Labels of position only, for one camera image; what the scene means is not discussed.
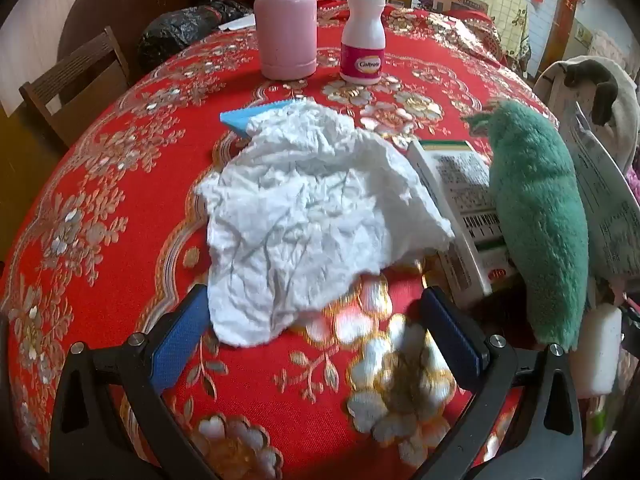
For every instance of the cardboard box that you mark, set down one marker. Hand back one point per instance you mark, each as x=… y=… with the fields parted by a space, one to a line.
x=457 y=0

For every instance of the printed plastic bag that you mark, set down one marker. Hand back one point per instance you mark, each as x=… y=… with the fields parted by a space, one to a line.
x=610 y=210

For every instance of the black plastic bag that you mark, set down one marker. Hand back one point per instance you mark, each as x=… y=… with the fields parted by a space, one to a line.
x=185 y=25

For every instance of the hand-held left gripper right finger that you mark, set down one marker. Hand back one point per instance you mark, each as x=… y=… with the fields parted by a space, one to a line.
x=452 y=345

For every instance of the white coat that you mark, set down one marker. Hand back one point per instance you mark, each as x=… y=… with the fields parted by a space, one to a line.
x=627 y=105

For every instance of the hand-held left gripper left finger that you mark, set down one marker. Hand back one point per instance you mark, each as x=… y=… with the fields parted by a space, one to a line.
x=177 y=345

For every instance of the blue packet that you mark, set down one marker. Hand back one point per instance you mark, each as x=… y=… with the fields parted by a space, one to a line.
x=240 y=119

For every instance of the dark wooden chair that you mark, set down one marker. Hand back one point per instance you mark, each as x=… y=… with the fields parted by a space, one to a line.
x=75 y=75

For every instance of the red floral tablecloth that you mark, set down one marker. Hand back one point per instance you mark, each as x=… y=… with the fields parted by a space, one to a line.
x=125 y=185

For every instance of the white foam block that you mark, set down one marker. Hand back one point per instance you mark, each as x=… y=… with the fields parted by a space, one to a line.
x=600 y=350

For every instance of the white tissue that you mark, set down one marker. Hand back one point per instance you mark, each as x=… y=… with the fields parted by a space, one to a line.
x=310 y=210

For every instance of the white pill bottle pink label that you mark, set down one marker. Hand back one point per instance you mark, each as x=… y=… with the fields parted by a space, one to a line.
x=362 y=30

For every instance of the white paper sheet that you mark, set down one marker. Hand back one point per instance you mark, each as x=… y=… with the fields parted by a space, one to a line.
x=242 y=22

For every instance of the yellow floral cloth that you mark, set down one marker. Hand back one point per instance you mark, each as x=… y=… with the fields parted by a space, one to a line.
x=505 y=15

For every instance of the white green medicine box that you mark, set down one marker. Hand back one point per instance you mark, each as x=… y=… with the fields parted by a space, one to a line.
x=450 y=195

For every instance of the green plush toy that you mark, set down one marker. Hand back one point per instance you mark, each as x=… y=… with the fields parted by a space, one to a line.
x=535 y=220

